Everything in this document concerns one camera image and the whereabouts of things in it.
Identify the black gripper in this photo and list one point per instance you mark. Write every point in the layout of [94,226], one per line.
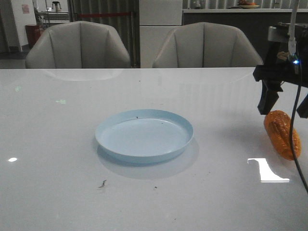
[278,67]

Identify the orange toy corn cob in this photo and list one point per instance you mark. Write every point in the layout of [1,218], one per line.
[277,125]

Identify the light blue round plate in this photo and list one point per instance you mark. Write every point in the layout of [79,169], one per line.
[144,136]

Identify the dark counter with white top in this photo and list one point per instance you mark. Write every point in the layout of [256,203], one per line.
[253,22]

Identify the beige chair on right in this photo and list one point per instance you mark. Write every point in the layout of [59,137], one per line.
[206,45]

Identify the beige chair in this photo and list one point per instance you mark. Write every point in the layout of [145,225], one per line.
[78,44]
[206,45]

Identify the fruit bowl on counter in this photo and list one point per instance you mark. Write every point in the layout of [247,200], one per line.
[244,4]

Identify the white cabinet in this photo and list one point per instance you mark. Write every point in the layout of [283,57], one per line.
[156,18]

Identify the red barrier belt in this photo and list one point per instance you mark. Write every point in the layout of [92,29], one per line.
[103,15]

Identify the beige chair on left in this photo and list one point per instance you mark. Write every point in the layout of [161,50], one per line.
[78,44]

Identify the red bin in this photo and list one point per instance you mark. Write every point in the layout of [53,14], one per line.
[33,33]

